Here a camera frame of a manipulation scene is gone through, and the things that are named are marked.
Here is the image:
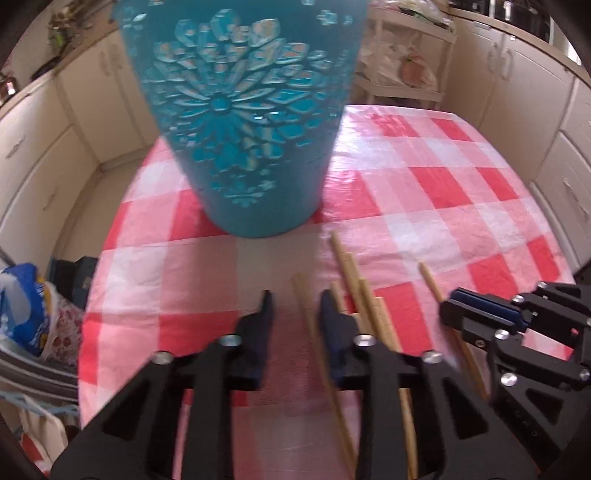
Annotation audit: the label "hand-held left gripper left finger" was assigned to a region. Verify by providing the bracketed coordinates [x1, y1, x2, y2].
[50, 290, 278, 480]

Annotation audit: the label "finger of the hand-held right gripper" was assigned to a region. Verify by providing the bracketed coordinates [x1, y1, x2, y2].
[450, 281, 591, 341]
[438, 300, 591, 463]

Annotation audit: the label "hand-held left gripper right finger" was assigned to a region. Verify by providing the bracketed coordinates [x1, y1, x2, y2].
[320, 290, 541, 480]

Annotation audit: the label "teal cut-out utensil holder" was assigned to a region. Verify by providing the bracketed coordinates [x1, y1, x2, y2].
[115, 0, 370, 239]

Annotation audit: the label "red white checkered tablecloth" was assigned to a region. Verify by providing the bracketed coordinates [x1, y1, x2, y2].
[78, 104, 578, 480]

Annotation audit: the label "dark storage box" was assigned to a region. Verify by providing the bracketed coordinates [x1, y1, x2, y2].
[48, 256, 99, 311]

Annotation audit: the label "floral print bag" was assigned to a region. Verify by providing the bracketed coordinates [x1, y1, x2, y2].
[41, 286, 85, 366]

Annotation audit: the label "cream kitchen cabinets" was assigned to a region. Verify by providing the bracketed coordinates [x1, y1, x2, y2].
[0, 28, 158, 278]
[455, 14, 591, 278]

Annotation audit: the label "striped cloth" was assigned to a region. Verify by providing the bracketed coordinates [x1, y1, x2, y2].
[0, 346, 80, 403]

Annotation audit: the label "blue white plastic bag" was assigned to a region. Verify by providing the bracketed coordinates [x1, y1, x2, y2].
[0, 263, 52, 357]

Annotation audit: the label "white shelf rack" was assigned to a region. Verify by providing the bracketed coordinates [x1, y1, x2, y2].
[355, 4, 458, 112]

